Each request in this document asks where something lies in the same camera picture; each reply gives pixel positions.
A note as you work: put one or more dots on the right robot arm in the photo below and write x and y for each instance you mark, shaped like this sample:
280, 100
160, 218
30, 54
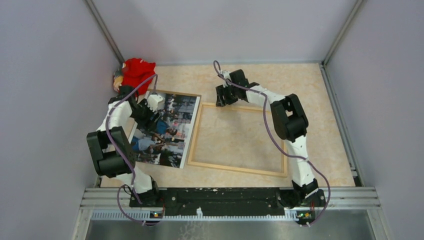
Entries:
290, 124

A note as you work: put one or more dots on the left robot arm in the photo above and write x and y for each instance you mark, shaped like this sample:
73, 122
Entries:
111, 151

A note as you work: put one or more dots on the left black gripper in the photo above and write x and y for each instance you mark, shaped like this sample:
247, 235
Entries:
147, 123

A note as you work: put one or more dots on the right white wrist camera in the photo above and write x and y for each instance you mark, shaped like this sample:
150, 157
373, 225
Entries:
225, 75

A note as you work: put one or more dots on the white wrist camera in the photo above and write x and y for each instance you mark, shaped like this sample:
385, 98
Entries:
225, 75
155, 102

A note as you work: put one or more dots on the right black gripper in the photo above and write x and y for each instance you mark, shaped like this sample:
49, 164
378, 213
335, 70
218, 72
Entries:
221, 93

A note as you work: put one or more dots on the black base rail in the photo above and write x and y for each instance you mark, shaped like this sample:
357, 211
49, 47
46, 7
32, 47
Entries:
226, 201

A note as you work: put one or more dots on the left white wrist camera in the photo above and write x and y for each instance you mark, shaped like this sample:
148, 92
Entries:
155, 102

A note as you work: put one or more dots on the printed photo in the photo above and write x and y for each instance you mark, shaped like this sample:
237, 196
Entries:
167, 144

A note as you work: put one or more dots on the red crumpled cloth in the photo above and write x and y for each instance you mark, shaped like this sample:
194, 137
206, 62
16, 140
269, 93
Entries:
133, 72

